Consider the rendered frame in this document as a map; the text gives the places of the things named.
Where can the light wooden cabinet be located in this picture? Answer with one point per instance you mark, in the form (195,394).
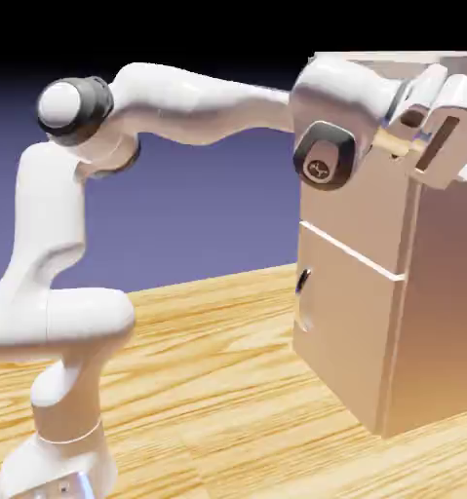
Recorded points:
(443,304)

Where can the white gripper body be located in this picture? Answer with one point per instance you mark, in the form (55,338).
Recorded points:
(465,117)

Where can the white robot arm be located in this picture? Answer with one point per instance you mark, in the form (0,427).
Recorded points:
(49,234)

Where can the plain wooden cabinet door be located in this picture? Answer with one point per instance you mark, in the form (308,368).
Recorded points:
(369,218)

